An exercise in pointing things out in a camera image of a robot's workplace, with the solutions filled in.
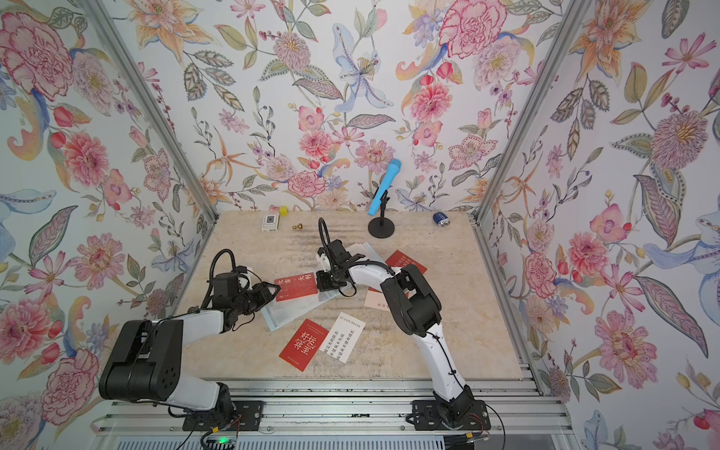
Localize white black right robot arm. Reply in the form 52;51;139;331
316;217;474;428

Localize white playing card box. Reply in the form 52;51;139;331
261;213;281;233

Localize small blue cylinder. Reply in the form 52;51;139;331
433;212;451;227

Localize red card gold characters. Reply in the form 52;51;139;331
274;273;319;302

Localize aluminium corner post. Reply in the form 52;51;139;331
79;0;219;225
475;1;589;227

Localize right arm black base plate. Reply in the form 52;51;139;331
405;400;491;432

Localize aluminium corner post left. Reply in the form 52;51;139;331
79;0;219;225

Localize red card pink characters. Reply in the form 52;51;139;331
279;319;329;372

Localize cream card red top band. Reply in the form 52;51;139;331
364;289;389;312

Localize aluminium corner post right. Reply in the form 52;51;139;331
475;1;589;227

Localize red money card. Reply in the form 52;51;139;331
385;249;428;275

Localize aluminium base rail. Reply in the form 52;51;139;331
90;373;581;449

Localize white card black text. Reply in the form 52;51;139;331
321;312;366;364

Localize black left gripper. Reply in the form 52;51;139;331
231;280;281;317

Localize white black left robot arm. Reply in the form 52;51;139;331
99;249;281;428

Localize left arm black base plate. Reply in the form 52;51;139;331
182;400;266;431

